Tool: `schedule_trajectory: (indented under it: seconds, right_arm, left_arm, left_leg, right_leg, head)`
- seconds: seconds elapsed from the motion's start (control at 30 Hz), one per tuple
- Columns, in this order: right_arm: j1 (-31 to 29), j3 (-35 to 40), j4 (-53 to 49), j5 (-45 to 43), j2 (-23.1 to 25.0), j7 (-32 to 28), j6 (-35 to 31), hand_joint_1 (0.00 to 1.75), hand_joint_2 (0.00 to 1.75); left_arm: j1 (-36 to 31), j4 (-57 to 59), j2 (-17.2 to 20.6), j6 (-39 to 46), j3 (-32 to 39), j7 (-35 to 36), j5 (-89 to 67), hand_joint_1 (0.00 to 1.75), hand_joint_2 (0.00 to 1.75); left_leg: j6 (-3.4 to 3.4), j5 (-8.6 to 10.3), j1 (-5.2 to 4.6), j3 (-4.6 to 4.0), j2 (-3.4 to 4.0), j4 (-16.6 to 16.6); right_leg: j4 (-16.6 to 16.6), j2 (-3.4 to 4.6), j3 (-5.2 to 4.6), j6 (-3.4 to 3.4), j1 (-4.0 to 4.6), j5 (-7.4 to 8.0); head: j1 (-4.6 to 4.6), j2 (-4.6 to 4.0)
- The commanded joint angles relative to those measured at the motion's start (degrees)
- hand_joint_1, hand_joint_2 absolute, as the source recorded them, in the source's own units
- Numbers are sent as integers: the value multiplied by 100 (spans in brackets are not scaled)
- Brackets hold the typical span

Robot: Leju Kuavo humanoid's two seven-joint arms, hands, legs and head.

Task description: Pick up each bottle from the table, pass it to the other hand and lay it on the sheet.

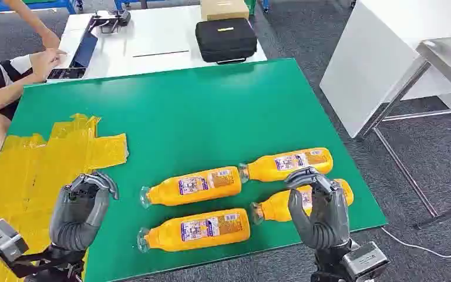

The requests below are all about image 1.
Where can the person's left hand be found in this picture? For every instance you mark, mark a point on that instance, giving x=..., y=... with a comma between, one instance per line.
x=51, y=40

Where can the person's right hand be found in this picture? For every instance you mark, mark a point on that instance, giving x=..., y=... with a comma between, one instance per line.
x=44, y=64

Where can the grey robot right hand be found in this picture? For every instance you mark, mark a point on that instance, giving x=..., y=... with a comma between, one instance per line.
x=324, y=222

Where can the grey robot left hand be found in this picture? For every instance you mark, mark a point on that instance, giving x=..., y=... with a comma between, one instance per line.
x=77, y=225

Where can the orange drink bottle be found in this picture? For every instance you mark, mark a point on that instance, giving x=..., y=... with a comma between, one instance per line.
x=287, y=163
x=198, y=229
x=194, y=187
x=276, y=206

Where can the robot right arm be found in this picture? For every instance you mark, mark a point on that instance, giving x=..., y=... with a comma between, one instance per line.
x=328, y=262

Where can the dark laptop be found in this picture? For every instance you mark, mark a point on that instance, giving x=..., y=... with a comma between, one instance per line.
x=83, y=48

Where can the black handheld controller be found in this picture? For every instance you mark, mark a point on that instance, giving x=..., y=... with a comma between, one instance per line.
x=112, y=19

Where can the yellow plastic sheet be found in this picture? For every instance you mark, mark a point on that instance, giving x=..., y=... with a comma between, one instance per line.
x=19, y=175

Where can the white table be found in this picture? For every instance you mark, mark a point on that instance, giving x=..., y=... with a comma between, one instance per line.
x=151, y=43

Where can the green table mat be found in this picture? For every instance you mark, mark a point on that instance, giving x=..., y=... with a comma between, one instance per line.
x=210, y=116

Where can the white panel desk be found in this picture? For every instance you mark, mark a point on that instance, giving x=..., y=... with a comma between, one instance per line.
x=365, y=58

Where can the black carrying case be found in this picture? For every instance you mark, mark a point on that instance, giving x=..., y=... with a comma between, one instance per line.
x=225, y=39

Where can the brown cardboard box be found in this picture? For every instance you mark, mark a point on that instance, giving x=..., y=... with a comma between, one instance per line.
x=223, y=9

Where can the blue metal frame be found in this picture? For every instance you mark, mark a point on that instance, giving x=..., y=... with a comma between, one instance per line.
x=27, y=4

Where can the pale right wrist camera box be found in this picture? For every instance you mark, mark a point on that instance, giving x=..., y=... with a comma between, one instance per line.
x=365, y=259

